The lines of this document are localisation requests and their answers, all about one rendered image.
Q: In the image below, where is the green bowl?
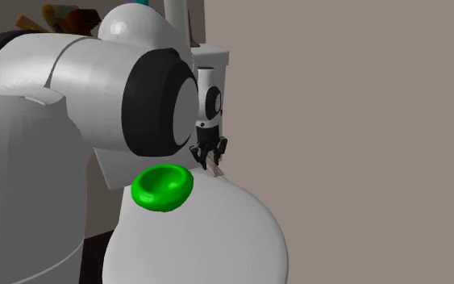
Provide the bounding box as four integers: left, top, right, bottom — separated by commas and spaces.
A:
131, 164, 195, 213

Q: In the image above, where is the tan flat stick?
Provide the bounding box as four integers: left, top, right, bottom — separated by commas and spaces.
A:
206, 154, 225, 179

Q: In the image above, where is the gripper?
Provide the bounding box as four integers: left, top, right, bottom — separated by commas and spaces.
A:
189, 125, 229, 171

